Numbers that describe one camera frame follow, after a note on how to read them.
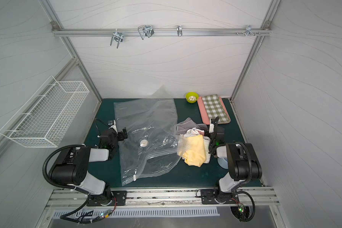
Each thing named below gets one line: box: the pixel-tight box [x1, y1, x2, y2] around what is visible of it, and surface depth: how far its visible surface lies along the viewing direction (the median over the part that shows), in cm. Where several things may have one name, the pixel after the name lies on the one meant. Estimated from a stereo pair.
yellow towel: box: [178, 133, 206, 168], surface depth 84 cm
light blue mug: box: [217, 157, 229, 170], surface depth 82 cm
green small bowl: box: [185, 91, 200, 104], surface depth 121 cm
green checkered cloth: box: [201, 94, 231, 124], surface depth 117 cm
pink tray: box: [197, 96, 231, 125], surface depth 114 cm
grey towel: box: [175, 117, 208, 135], surface depth 103 cm
